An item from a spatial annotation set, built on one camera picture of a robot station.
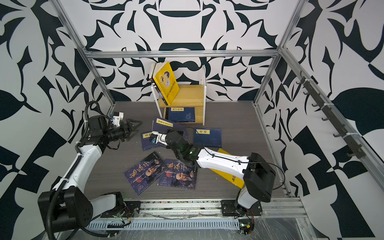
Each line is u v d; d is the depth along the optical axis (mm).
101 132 616
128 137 719
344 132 503
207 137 1025
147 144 966
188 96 1014
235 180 830
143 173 841
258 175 425
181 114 1061
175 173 848
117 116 743
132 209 732
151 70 794
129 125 696
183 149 583
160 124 778
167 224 712
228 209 739
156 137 649
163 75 821
